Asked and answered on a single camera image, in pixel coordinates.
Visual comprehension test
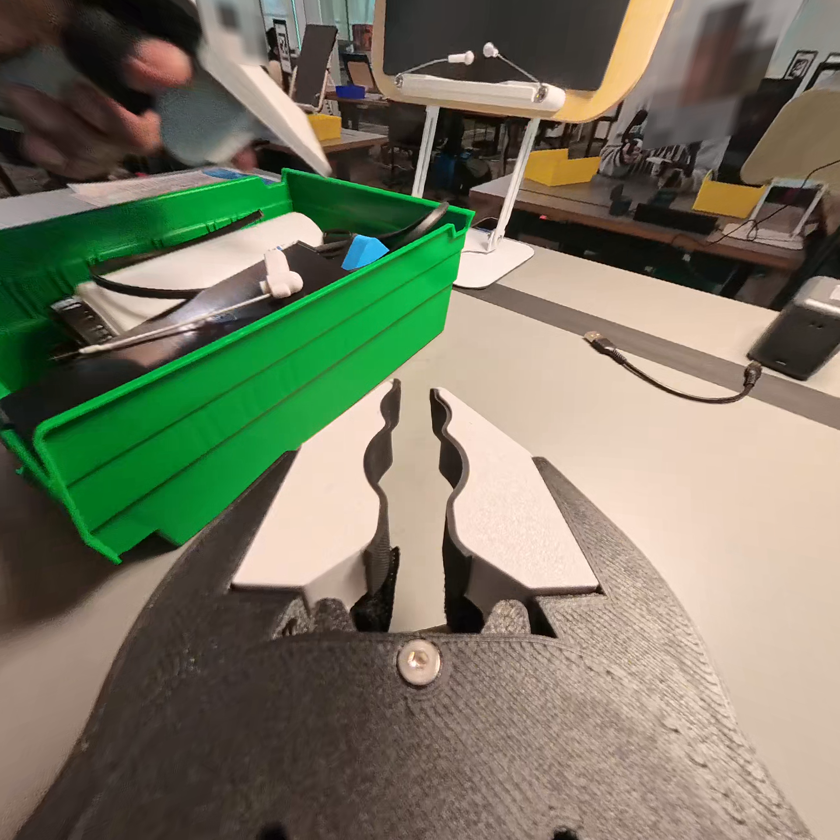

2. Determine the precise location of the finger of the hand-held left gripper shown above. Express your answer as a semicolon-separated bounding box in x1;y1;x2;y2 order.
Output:
196;61;333;178

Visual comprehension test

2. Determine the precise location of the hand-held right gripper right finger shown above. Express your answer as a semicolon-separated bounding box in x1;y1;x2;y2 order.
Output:
430;387;602;601

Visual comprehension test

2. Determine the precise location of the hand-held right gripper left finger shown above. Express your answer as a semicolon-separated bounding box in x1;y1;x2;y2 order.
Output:
230;379;403;605

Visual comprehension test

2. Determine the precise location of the green plastic bin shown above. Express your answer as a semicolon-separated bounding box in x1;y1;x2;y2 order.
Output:
0;167;475;565

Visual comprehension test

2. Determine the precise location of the blue black sponge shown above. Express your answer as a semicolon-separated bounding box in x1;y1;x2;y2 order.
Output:
340;233;391;273

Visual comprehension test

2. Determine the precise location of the black sheet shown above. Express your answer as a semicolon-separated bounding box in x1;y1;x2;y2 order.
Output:
3;239;355;431

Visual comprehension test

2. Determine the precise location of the person's left hand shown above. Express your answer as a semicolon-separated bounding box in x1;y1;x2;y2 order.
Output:
0;0;198;179

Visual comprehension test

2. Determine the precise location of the clear bag of papers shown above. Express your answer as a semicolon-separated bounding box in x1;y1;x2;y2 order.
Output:
69;167;281;209

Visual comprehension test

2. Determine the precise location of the small cream-framed board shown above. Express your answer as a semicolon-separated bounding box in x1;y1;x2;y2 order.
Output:
289;25;340;114

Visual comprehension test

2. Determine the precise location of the white cylinder with black cap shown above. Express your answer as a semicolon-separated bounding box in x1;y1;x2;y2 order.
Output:
51;211;327;347

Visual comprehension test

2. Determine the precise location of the cream-framed black board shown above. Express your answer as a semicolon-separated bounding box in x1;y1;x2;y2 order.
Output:
371;0;675;125

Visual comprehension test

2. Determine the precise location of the yellow storage bin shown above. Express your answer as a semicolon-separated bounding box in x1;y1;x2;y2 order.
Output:
524;147;602;188
692;169;770;220

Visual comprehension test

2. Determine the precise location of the long wooden desk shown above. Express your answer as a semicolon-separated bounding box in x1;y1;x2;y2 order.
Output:
469;174;809;271

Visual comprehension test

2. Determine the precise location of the dark grey power box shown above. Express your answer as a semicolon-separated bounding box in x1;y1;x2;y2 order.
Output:
747;276;840;383

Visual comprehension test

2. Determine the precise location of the black keyboard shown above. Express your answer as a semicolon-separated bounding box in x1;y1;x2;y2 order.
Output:
632;202;721;237

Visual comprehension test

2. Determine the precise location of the cream panel on stand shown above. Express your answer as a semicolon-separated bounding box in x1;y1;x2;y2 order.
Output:
740;88;840;242

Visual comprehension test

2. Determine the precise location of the white cable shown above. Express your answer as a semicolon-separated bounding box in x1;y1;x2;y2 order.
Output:
397;41;547;88

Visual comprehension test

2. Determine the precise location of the black usb cable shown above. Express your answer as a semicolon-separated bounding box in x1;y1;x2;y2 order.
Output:
583;330;765;406

